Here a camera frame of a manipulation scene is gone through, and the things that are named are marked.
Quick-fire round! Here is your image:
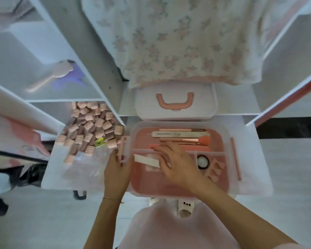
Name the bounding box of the pink and white printed board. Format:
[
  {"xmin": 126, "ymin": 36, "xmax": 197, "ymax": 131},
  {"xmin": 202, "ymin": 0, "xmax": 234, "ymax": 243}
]
[{"xmin": 0, "ymin": 111, "xmax": 52, "ymax": 162}]

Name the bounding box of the person's right forearm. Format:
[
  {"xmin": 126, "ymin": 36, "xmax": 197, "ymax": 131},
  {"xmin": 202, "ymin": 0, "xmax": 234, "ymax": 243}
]
[{"xmin": 194, "ymin": 179, "xmax": 300, "ymax": 249}]

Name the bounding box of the person's left hand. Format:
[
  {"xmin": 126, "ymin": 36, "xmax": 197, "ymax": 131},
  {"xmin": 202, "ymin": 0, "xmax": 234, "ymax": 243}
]
[{"xmin": 104, "ymin": 148, "xmax": 135, "ymax": 200}]

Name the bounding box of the thin rose gold nail tool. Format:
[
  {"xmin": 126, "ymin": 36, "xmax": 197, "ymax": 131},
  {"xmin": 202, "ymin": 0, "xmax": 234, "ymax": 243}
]
[{"xmin": 146, "ymin": 128, "xmax": 207, "ymax": 135}]

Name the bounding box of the white shelf unit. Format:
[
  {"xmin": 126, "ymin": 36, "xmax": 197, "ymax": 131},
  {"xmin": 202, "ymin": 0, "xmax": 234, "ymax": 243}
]
[{"xmin": 0, "ymin": 0, "xmax": 126, "ymax": 143}]

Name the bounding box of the white lid with pink handle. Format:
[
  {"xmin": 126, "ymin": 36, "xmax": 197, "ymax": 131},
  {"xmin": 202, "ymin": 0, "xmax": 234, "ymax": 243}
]
[{"xmin": 134, "ymin": 82, "xmax": 219, "ymax": 121}]

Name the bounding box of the person's left forearm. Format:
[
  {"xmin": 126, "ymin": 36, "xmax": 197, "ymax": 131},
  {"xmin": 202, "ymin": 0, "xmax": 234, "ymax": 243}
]
[{"xmin": 83, "ymin": 197, "xmax": 125, "ymax": 249}]

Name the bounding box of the round black jar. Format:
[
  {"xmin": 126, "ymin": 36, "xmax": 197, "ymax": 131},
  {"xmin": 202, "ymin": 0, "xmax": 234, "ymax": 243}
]
[{"xmin": 197, "ymin": 155, "xmax": 210, "ymax": 169}]

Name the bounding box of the pile of pink hair rollers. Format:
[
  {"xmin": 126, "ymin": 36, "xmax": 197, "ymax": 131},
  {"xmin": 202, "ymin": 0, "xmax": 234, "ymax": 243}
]
[{"xmin": 55, "ymin": 101, "xmax": 125, "ymax": 165}]

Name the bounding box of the pink tray insert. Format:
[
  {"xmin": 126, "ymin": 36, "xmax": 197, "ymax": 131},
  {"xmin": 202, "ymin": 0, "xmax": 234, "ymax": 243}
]
[{"xmin": 132, "ymin": 128, "xmax": 229, "ymax": 198}]

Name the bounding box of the black plastic bag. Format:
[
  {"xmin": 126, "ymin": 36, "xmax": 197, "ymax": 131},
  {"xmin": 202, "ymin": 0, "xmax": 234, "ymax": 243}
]
[{"xmin": 10, "ymin": 163, "xmax": 48, "ymax": 187}]

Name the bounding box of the pink hairbrush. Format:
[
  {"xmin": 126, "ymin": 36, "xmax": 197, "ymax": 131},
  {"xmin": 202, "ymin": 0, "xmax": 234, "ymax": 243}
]
[{"xmin": 27, "ymin": 61, "xmax": 73, "ymax": 93}]

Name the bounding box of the purple plastic item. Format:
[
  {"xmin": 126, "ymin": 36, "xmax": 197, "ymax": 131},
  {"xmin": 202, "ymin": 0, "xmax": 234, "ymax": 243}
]
[{"xmin": 51, "ymin": 62, "xmax": 87, "ymax": 88}]

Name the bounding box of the white slipper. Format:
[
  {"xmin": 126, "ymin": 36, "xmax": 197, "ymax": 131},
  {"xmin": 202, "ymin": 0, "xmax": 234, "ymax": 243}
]
[{"xmin": 175, "ymin": 199, "xmax": 195, "ymax": 219}]

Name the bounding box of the person's pink clothing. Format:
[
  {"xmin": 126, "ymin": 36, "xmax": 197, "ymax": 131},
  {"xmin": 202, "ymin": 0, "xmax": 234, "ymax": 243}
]
[{"xmin": 118, "ymin": 202, "xmax": 240, "ymax": 249}]

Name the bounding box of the clear plastic storage box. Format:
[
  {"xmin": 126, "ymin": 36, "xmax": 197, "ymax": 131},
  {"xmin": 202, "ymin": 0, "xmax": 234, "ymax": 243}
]
[{"xmin": 126, "ymin": 121, "xmax": 240, "ymax": 199}]

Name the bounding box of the white nail buffer block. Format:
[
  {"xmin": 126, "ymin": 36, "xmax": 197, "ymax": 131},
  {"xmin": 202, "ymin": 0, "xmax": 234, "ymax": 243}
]
[{"xmin": 133, "ymin": 154, "xmax": 162, "ymax": 169}]

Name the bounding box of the pink makeup brush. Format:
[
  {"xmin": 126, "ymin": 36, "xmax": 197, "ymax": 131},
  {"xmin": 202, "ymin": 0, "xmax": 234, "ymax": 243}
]
[{"xmin": 159, "ymin": 136, "xmax": 211, "ymax": 147}]

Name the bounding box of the beige nail file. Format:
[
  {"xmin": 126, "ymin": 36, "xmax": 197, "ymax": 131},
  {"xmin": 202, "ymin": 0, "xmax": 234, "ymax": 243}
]
[{"xmin": 151, "ymin": 131, "xmax": 207, "ymax": 139}]

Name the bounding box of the pink box latch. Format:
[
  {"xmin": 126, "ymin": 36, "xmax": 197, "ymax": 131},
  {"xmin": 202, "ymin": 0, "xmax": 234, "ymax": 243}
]
[{"xmin": 118, "ymin": 136, "xmax": 130, "ymax": 164}]

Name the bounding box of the person's right hand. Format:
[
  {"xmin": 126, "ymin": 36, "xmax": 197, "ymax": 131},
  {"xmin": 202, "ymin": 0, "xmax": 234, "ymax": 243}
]
[{"xmin": 152, "ymin": 142, "xmax": 211, "ymax": 191}]

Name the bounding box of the floral white cloth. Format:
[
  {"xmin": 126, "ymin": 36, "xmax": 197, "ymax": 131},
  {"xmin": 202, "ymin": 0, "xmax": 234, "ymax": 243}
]
[{"xmin": 80, "ymin": 0, "xmax": 297, "ymax": 89}]

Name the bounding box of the clear plastic bag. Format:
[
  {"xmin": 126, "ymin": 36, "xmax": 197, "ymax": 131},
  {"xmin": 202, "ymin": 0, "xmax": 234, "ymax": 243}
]
[{"xmin": 62, "ymin": 146, "xmax": 120, "ymax": 185}]

